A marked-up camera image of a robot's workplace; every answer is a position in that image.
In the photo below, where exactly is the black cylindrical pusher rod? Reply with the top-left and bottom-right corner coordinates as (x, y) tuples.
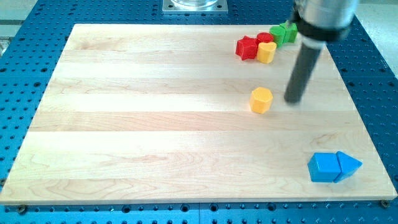
(284, 42), (322, 104)

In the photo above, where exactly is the yellow hexagon block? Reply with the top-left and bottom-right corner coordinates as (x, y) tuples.
(249, 87), (273, 114)

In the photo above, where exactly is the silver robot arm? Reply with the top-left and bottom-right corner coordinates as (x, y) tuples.
(284, 0), (359, 105)

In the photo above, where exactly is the green star block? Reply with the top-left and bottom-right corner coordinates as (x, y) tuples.
(279, 21), (298, 44)

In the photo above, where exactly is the red star block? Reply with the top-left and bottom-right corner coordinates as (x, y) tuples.
(235, 35), (258, 60)

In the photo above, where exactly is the green circle block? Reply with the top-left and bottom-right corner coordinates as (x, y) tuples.
(269, 26), (286, 48)

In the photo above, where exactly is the yellow heart block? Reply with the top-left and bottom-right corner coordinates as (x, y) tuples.
(256, 42), (277, 63)

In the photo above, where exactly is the red circle block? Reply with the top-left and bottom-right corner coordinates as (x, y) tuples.
(256, 32), (274, 44)

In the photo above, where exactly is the blue cube block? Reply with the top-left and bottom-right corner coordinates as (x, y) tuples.
(307, 152), (341, 182)

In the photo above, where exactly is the blue triangle block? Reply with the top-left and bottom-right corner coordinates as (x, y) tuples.
(333, 151), (363, 183)

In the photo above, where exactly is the wooden board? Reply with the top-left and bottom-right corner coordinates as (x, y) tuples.
(1, 24), (397, 205)

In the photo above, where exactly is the blue perforated table plate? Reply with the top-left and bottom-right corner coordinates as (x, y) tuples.
(1, 1), (397, 223)

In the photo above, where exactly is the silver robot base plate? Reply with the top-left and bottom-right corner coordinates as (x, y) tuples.
(162, 0), (228, 14)

